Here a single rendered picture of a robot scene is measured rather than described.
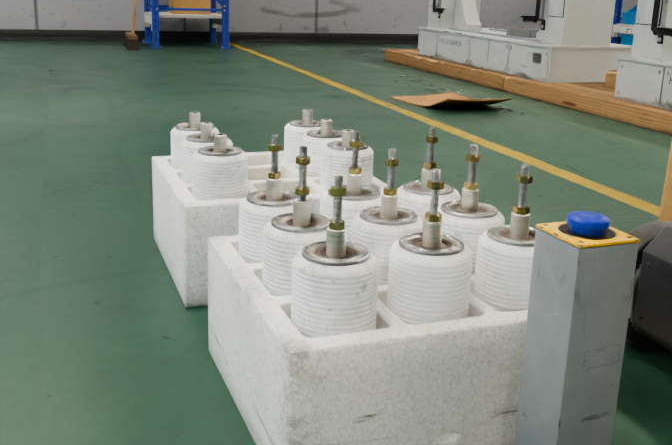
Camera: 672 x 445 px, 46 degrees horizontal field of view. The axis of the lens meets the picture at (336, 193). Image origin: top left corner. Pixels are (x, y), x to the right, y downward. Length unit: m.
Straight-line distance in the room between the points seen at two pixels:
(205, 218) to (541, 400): 0.69
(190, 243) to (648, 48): 2.76
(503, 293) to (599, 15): 3.50
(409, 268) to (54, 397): 0.52
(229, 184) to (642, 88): 2.58
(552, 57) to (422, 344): 3.45
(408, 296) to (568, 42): 3.46
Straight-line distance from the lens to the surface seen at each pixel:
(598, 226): 0.79
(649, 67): 3.65
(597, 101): 3.79
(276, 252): 0.96
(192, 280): 1.37
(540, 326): 0.83
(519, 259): 0.95
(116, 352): 1.25
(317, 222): 0.99
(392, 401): 0.89
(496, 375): 0.94
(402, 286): 0.90
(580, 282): 0.78
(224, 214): 1.34
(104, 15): 7.12
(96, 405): 1.11
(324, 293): 0.85
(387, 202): 1.01
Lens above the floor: 0.54
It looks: 15 degrees down
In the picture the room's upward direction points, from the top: 2 degrees clockwise
